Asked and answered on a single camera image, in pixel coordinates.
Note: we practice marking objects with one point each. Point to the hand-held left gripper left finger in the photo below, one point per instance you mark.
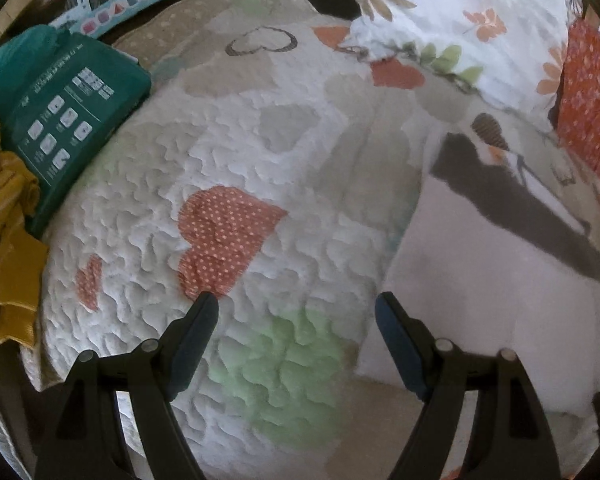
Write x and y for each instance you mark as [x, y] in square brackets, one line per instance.
[190, 345]

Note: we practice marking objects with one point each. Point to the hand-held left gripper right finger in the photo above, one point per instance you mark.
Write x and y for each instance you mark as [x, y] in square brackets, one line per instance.
[400, 345]

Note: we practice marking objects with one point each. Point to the green tissue package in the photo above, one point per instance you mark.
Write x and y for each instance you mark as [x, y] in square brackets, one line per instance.
[75, 110]

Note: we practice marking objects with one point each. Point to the pink and teal toy box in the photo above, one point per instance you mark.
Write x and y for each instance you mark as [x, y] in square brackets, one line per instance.
[125, 2]

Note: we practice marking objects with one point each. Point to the white and grey shirt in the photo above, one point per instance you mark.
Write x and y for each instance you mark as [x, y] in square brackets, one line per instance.
[480, 300]

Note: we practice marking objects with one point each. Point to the heart patterned quilt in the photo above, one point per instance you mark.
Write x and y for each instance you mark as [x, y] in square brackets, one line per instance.
[280, 170]

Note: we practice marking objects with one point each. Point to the floral pillow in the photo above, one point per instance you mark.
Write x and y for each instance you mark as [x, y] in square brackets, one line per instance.
[455, 0]

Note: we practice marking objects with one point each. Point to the yellow striped shirt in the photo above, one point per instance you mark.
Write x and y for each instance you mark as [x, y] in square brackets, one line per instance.
[5, 220]

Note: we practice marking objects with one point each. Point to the teal cloth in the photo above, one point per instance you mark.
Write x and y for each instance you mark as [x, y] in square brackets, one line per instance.
[5, 70]

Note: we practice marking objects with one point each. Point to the red dotted cloth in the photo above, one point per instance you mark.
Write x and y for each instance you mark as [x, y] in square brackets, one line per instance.
[590, 100]

